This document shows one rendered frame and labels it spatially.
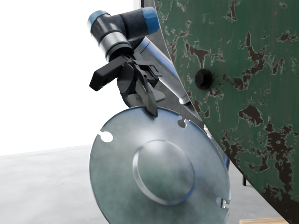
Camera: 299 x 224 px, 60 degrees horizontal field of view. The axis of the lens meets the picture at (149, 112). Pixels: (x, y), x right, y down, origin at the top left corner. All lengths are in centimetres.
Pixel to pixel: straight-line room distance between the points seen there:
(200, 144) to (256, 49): 35
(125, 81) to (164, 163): 22
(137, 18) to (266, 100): 55
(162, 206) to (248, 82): 29
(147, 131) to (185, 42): 26
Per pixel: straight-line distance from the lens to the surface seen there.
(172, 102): 602
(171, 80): 90
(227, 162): 88
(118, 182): 46
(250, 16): 27
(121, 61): 62
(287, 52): 25
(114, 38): 67
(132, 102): 59
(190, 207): 50
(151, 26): 76
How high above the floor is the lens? 109
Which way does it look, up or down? 4 degrees down
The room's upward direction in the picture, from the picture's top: straight up
